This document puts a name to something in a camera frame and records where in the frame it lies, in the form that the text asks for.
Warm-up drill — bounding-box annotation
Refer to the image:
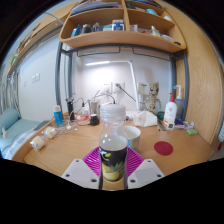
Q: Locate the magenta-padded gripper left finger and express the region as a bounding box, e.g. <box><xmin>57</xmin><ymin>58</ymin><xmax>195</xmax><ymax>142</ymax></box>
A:
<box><xmin>61</xmin><ymin>146</ymin><xmax>104</xmax><ymax>190</ymax></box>

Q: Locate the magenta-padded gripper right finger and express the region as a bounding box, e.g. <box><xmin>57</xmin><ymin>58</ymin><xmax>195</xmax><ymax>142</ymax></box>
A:
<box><xmin>124</xmin><ymin>146</ymin><xmax>165</xmax><ymax>190</ymax></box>

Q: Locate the clear bottle with pineapple label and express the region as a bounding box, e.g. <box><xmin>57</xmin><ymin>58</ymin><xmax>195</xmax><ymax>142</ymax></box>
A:
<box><xmin>98</xmin><ymin>103</ymin><xmax>129</xmax><ymax>184</ymax></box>

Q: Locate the flat round red coaster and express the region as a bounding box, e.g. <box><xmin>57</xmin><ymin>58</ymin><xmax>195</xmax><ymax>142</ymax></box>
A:
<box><xmin>153</xmin><ymin>140</ymin><xmax>174</xmax><ymax>157</ymax></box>

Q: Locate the white cup with blue map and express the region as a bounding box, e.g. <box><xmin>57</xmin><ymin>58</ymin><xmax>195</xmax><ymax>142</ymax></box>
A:
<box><xmin>116</xmin><ymin>125</ymin><xmax>142</xmax><ymax>151</ymax></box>

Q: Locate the white paper bag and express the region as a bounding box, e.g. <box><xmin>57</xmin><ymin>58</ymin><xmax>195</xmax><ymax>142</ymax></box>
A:
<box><xmin>133</xmin><ymin>110</ymin><xmax>158</xmax><ymax>128</ymax></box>

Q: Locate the small black charger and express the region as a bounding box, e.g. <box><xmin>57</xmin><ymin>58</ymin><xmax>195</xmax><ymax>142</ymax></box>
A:
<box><xmin>89</xmin><ymin>113</ymin><xmax>100</xmax><ymax>126</ymax></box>

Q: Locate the blue tube with white cap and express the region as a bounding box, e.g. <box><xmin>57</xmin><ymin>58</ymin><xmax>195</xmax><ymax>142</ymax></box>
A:
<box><xmin>53</xmin><ymin>105</ymin><xmax>64</xmax><ymax>128</ymax></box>

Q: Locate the green plastic pouch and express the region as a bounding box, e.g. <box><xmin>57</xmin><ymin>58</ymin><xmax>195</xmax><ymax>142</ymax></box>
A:
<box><xmin>186</xmin><ymin>128</ymin><xmax>200</xmax><ymax>136</ymax></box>

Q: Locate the black electric shaver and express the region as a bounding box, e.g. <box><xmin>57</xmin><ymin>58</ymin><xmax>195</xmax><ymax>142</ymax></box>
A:
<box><xmin>65</xmin><ymin>98</ymin><xmax>76</xmax><ymax>122</ymax></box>

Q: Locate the white pump bottle, red pump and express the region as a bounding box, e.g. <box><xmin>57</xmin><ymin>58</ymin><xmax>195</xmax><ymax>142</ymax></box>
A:
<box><xmin>163</xmin><ymin>92</ymin><xmax>178</xmax><ymax>130</ymax></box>

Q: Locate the brown tree figure toy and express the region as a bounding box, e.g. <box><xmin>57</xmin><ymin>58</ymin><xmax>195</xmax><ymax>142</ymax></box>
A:
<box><xmin>143</xmin><ymin>82</ymin><xmax>162</xmax><ymax>116</ymax></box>

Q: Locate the light blue bed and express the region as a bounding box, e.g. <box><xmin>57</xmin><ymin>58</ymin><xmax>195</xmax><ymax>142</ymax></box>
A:
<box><xmin>0</xmin><ymin>107</ymin><xmax>51</xmax><ymax>159</ymax></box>

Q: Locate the white desk lamp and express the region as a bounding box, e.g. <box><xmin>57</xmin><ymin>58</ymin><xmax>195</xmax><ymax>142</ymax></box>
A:
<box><xmin>84</xmin><ymin>59</ymin><xmax>140</xmax><ymax>111</ymax></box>

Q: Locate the wooden shelf unit with items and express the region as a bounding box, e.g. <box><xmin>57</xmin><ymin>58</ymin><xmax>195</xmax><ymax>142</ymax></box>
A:
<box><xmin>58</xmin><ymin>0</ymin><xmax>188</xmax><ymax>54</ymax></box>

